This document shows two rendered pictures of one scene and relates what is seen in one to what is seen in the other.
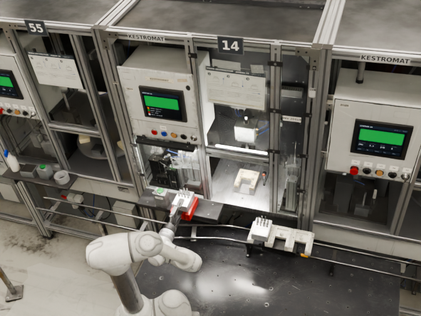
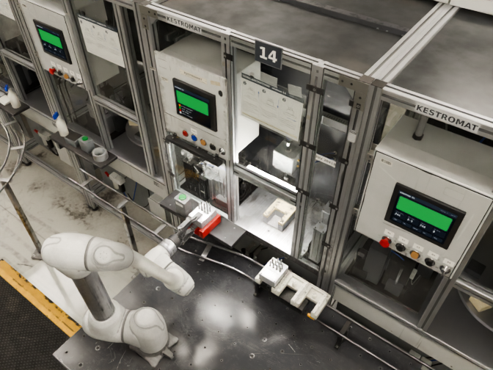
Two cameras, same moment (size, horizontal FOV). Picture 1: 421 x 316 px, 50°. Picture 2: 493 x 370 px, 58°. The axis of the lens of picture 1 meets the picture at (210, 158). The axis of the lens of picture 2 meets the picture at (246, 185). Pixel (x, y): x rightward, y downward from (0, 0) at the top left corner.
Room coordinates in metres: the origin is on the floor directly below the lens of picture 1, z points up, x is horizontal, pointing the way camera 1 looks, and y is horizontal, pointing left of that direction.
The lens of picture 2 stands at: (0.38, -0.43, 2.82)
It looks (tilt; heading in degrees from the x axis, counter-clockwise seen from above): 45 degrees down; 14
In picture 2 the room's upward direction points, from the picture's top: straight up
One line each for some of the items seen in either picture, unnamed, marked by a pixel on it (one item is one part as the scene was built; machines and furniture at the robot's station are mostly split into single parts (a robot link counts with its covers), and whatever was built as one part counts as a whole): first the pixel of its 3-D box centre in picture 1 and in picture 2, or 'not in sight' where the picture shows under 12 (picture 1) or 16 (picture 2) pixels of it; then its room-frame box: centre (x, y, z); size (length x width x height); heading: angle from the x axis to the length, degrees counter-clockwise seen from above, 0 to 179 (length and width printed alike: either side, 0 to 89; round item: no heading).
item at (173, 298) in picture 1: (173, 308); (147, 327); (1.26, 0.28, 0.85); 0.18 x 0.16 x 0.22; 96
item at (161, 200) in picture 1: (161, 196); (184, 203); (1.96, 0.32, 0.97); 0.08 x 0.08 x 0.12; 67
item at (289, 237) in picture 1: (280, 240); (291, 291); (1.63, -0.36, 0.84); 0.36 x 0.14 x 0.10; 67
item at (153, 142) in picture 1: (165, 143); (193, 147); (2.00, 0.25, 1.37); 0.36 x 0.04 x 0.04; 67
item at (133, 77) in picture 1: (168, 95); (207, 97); (2.13, 0.20, 1.60); 0.42 x 0.29 x 0.46; 67
